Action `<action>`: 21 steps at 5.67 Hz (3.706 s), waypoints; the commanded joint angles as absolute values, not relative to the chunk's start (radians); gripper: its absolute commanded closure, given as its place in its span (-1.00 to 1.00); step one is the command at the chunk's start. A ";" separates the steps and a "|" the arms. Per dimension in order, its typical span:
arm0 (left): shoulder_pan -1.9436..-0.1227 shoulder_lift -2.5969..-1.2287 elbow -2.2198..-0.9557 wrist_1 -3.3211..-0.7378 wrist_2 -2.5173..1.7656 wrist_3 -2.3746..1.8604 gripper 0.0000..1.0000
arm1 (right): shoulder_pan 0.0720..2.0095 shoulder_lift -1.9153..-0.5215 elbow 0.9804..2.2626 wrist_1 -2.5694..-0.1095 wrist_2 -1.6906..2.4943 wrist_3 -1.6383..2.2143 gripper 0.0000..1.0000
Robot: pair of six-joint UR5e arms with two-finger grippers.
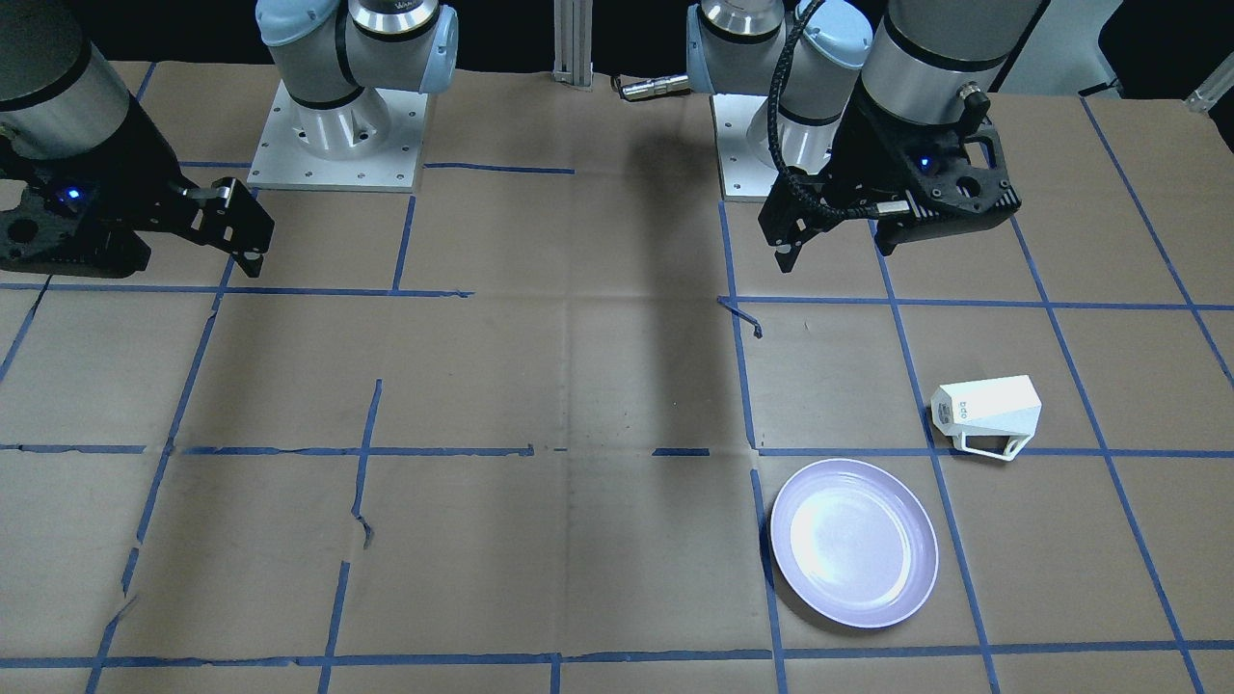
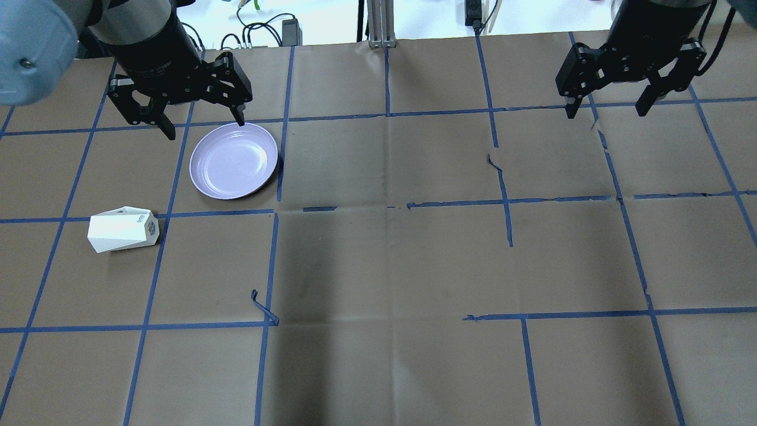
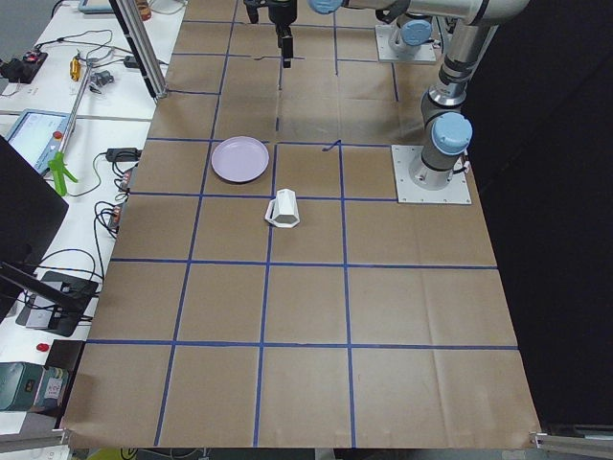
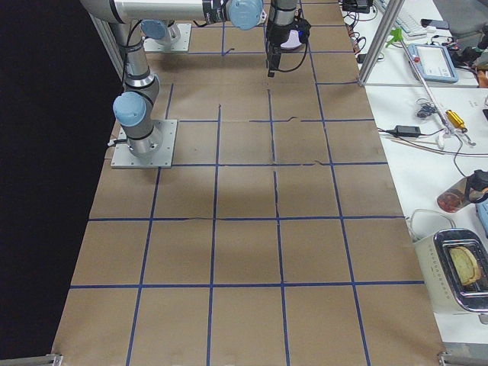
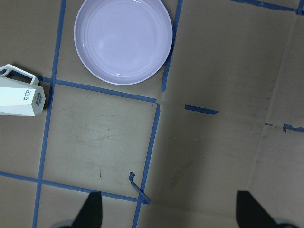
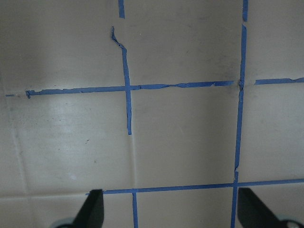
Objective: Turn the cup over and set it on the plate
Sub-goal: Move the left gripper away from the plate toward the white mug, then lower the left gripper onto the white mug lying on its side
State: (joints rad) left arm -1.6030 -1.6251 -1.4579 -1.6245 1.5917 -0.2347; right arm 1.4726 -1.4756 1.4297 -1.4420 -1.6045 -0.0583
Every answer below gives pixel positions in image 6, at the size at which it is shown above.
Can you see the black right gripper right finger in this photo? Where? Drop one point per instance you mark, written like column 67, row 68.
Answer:
column 253, row 213

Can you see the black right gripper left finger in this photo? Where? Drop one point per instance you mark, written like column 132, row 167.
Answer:
column 91, row 214

